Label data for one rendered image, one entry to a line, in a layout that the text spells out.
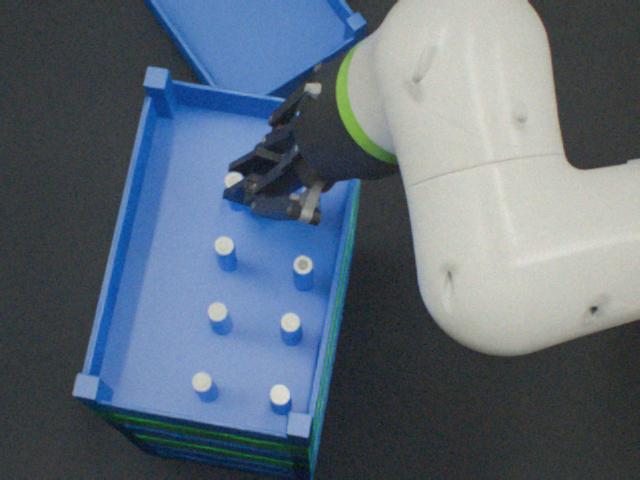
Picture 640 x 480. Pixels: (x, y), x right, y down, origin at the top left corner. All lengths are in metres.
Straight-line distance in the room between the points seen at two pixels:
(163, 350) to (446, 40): 0.51
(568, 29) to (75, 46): 0.64
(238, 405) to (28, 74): 0.70
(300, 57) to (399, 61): 0.91
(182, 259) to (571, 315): 0.51
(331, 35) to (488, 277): 0.98
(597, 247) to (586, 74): 0.97
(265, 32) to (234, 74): 0.07
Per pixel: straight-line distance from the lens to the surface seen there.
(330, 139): 0.89
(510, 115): 0.77
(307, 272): 1.12
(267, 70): 1.68
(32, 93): 1.71
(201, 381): 1.10
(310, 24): 1.70
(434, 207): 0.77
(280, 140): 1.05
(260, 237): 1.19
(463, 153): 0.76
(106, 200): 1.64
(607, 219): 0.76
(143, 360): 1.18
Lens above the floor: 1.55
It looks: 75 degrees down
